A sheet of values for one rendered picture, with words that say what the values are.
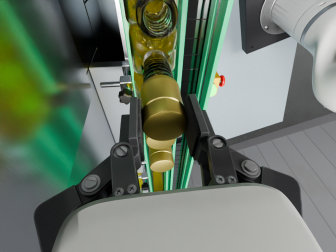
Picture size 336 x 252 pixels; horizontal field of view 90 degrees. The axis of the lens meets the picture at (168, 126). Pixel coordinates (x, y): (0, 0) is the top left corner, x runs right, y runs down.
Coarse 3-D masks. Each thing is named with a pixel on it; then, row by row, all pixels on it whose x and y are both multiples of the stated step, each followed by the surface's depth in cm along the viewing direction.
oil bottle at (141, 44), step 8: (128, 32) 19; (136, 32) 18; (176, 32) 19; (136, 40) 18; (144, 40) 18; (152, 40) 18; (160, 40) 18; (168, 40) 18; (176, 40) 19; (136, 48) 18; (144, 48) 18; (152, 48) 18; (160, 48) 18; (168, 48) 18; (176, 48) 20; (136, 56) 19; (168, 56) 19; (136, 64) 20; (136, 72) 21
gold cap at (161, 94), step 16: (160, 80) 13; (144, 96) 13; (160, 96) 12; (176, 96) 13; (144, 112) 12; (160, 112) 11; (176, 112) 11; (144, 128) 12; (160, 128) 12; (176, 128) 13
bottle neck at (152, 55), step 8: (144, 56) 18; (152, 56) 17; (160, 56) 17; (144, 64) 17; (152, 64) 16; (160, 64) 16; (168, 64) 17; (144, 72) 16; (152, 72) 15; (160, 72) 15; (168, 72) 16; (144, 80) 15
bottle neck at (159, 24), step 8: (136, 0) 12; (144, 0) 11; (152, 0) 11; (160, 0) 11; (168, 0) 11; (136, 8) 11; (144, 8) 11; (168, 8) 12; (176, 8) 11; (136, 16) 11; (144, 16) 13; (152, 16) 15; (160, 16) 14; (168, 16) 13; (176, 16) 12; (144, 24) 12; (152, 24) 13; (160, 24) 13; (168, 24) 12; (144, 32) 12; (152, 32) 12; (160, 32) 12; (168, 32) 12
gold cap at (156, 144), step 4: (148, 140) 18; (152, 140) 18; (156, 140) 19; (168, 140) 19; (172, 140) 19; (148, 144) 19; (152, 144) 19; (156, 144) 19; (160, 144) 19; (164, 144) 19; (168, 144) 19; (172, 144) 20; (156, 148) 20; (160, 148) 20
